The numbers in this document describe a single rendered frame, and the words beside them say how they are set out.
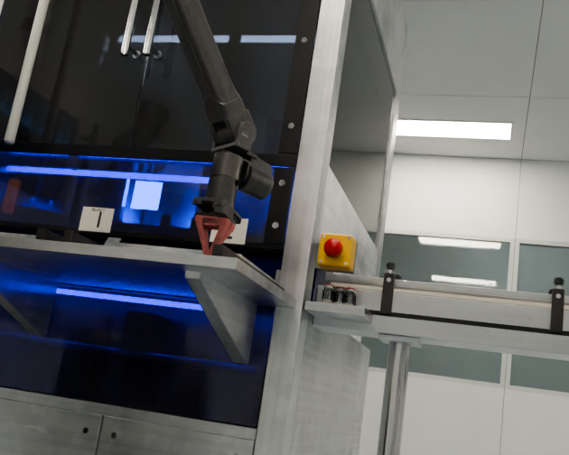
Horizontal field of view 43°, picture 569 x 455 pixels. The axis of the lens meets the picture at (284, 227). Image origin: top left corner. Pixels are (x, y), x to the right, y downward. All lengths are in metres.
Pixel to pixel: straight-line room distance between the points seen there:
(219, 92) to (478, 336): 0.75
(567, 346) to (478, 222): 4.75
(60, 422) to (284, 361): 0.53
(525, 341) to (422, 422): 4.53
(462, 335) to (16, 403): 1.02
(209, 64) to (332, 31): 0.46
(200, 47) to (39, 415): 0.91
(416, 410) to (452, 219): 1.62
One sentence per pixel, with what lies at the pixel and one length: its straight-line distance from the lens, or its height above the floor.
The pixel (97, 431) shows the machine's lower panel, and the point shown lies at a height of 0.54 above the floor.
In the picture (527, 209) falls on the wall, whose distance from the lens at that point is 6.37.
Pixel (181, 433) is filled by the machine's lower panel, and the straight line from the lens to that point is 1.62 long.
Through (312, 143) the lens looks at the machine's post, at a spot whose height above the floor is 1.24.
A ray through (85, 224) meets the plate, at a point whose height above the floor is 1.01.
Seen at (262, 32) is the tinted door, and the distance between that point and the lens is 1.83.
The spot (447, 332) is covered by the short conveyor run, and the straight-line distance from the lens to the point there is 1.62.
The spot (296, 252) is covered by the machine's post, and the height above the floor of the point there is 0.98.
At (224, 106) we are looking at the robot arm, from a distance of 1.39.
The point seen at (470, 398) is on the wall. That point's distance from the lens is 6.10.
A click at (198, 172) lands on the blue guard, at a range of 1.72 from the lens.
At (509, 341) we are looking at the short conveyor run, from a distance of 1.61.
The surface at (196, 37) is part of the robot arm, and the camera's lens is 1.40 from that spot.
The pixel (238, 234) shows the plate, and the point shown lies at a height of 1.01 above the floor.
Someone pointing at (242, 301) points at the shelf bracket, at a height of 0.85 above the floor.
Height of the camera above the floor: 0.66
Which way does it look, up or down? 13 degrees up
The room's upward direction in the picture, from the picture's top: 9 degrees clockwise
